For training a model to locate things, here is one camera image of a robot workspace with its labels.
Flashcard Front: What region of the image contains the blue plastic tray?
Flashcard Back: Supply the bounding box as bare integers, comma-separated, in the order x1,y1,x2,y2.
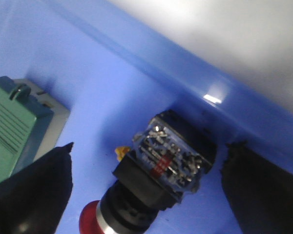
0,0,293,234

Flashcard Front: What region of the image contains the red emergency stop button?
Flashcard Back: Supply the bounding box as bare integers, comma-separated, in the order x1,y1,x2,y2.
79,110,217,234

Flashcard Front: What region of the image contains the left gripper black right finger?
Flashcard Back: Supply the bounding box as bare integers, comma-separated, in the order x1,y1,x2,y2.
221,142,293,234

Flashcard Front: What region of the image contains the green electrical switch module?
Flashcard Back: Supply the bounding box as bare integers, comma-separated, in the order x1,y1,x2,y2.
0,76,70,183

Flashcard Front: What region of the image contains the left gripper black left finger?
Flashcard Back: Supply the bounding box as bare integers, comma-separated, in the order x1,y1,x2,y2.
0,143,73,234

